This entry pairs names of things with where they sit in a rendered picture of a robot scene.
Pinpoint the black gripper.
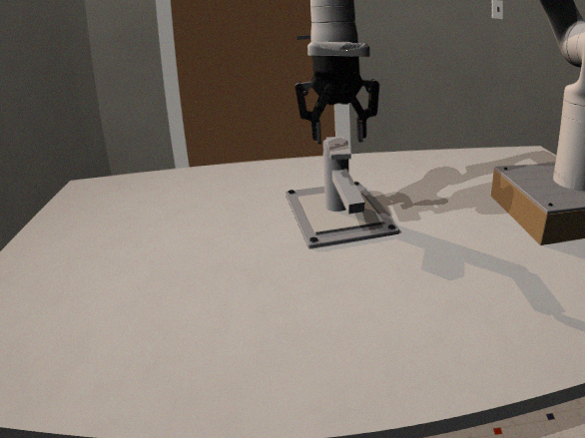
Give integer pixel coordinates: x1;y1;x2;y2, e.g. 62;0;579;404
295;56;379;144

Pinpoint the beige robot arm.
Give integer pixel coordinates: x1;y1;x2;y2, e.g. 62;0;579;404
307;0;585;191

